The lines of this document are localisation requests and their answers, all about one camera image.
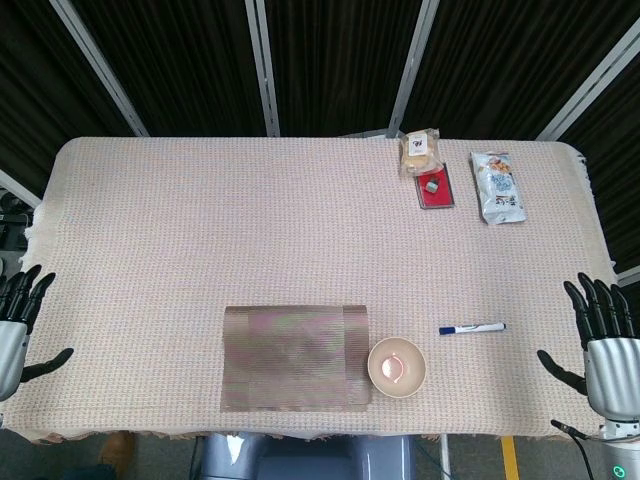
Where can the brown leather shoe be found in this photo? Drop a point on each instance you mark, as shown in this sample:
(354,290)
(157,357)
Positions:
(117,450)

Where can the white blue snack bag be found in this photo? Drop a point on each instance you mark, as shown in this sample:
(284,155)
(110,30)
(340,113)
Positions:
(500,195)

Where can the white table leg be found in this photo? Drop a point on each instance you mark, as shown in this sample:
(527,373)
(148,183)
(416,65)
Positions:
(445,460)

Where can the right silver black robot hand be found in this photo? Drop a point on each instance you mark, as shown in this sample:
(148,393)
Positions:
(615,370)

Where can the beige round bowl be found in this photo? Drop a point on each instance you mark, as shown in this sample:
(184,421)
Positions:
(380,352)

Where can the grey robot torso base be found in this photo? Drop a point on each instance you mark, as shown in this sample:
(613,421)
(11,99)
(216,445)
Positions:
(300,457)

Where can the black pleated curtain panel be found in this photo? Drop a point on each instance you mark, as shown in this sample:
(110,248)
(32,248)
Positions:
(500,65)
(40,100)
(340,65)
(190,65)
(615,175)

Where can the small grey-green cube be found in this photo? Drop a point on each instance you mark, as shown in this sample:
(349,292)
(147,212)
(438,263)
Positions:
(432,185)

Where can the red ink pad black frame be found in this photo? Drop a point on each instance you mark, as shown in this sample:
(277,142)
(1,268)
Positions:
(440,200)

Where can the pink woven tablecloth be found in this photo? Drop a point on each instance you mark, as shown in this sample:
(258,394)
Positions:
(200,225)

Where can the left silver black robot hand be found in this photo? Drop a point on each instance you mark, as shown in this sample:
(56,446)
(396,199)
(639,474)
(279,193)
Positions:
(12,345)

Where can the white partition post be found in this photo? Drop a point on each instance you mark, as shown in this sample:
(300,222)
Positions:
(20,189)
(414,70)
(590,90)
(630,276)
(100,70)
(263,70)

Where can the clear bag of bread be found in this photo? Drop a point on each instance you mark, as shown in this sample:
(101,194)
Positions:
(420,157)

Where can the brown woven placemat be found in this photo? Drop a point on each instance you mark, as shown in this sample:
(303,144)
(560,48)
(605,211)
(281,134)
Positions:
(295,360)

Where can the white marker with blue cap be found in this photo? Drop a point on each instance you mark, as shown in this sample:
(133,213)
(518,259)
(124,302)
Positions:
(475,328)

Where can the black equipment clutter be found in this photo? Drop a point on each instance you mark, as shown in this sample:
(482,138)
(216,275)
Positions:
(12,230)

